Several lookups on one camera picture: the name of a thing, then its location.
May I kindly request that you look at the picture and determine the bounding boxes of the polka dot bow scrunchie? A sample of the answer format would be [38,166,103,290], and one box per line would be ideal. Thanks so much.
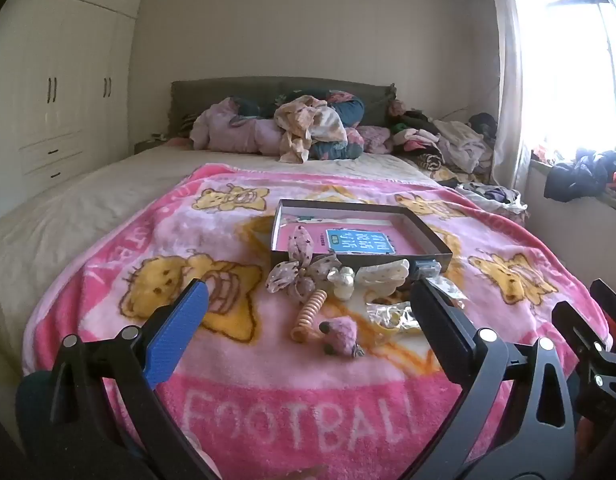
[265,225,343,304]

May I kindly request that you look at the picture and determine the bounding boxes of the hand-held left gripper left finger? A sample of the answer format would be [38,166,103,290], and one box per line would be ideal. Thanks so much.
[48,279,219,480]

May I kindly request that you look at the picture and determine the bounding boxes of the white curtain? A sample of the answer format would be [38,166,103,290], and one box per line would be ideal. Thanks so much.
[489,0,534,197]

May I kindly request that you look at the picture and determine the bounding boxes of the white pearl hair clip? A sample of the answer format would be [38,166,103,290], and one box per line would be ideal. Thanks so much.
[328,266,357,302]

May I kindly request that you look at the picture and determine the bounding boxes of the dark clothes on sill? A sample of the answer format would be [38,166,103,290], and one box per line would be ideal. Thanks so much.
[544,147,616,204]

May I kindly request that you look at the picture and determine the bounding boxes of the pink fuzzy hair clip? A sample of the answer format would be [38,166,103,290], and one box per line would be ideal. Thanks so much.
[318,317,364,359]

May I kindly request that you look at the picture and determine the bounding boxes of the crumpled clothes beside bed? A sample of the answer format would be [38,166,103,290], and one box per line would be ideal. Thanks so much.
[457,182,529,222]

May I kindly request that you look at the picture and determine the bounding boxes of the cream printed garment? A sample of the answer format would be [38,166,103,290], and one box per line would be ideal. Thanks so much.
[274,94,349,165]

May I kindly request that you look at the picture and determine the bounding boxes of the white wardrobe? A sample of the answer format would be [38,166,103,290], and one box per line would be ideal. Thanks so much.
[0,0,145,223]

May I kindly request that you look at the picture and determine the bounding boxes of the window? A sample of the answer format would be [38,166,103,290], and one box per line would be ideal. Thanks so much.
[518,0,616,162]

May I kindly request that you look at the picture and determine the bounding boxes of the plastic bag with gold jewelry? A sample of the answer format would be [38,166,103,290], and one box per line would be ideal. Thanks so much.
[365,300,423,337]

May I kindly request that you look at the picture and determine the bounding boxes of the cream hair claw clip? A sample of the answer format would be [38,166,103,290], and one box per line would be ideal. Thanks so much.
[353,258,411,296]

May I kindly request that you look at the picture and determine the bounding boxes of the pile of mixed clothes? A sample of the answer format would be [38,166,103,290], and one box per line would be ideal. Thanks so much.
[387,100,499,187]

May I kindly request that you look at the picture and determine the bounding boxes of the grey cardboard box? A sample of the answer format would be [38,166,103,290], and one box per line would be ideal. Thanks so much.
[269,198,453,281]

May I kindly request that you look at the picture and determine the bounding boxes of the pink printed bear blanket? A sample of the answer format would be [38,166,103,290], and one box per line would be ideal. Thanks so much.
[23,162,613,480]

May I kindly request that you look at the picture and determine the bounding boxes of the pile of clothes at headboard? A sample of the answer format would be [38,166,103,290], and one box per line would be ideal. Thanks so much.
[238,89,367,161]

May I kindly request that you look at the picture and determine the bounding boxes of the pink floral pillow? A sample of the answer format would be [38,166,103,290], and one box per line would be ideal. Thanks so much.
[345,125,393,156]

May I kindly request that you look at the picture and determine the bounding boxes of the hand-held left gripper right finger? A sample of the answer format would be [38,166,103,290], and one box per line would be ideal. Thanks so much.
[410,277,577,480]

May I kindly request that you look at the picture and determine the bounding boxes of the lavender bundled blanket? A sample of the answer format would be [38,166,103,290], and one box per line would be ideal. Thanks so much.
[189,97,285,157]

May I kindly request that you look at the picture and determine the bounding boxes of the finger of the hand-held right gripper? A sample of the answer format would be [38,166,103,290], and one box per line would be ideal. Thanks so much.
[552,300,616,413]
[590,278,616,323]

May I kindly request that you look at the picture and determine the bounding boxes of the peach spiral hair tie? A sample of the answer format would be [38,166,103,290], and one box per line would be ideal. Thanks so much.
[290,290,329,344]

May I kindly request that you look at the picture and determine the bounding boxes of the pink book with blue label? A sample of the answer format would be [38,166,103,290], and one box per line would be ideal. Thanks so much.
[275,212,413,257]

